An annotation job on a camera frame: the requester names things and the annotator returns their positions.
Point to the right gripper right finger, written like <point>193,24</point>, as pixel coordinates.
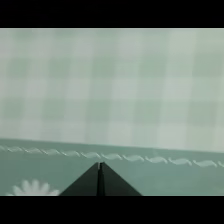
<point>115,185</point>

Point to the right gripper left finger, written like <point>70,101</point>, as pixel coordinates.
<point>85,185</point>

